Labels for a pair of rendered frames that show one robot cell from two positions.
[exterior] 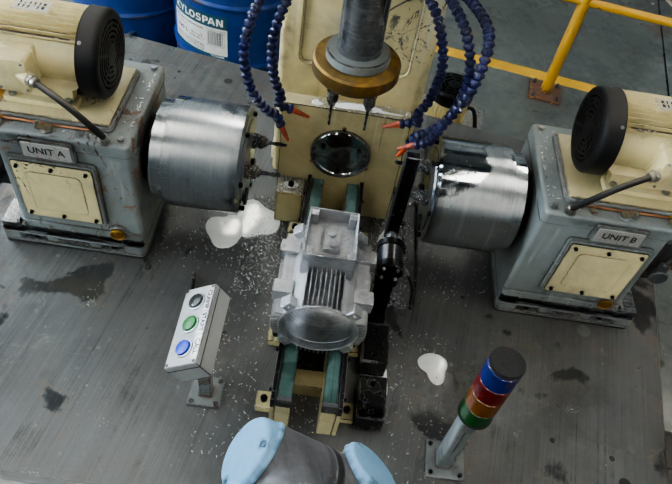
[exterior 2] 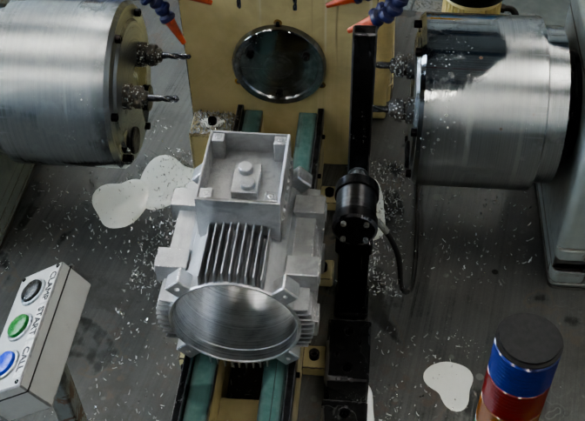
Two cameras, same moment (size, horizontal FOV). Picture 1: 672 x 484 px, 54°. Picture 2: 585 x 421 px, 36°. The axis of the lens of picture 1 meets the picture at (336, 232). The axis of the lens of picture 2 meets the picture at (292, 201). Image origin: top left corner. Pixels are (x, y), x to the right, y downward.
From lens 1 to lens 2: 29 cm
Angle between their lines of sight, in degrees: 7
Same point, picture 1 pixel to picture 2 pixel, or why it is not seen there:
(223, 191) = (89, 129)
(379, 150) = (337, 51)
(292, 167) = (211, 96)
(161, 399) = not seen: outside the picture
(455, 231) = (460, 157)
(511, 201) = (545, 96)
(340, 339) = (279, 341)
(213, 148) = (65, 63)
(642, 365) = not seen: outside the picture
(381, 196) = not seen: hidden behind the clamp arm
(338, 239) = (256, 177)
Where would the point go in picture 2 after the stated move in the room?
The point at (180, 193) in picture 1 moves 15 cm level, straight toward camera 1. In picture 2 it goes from (26, 139) to (28, 216)
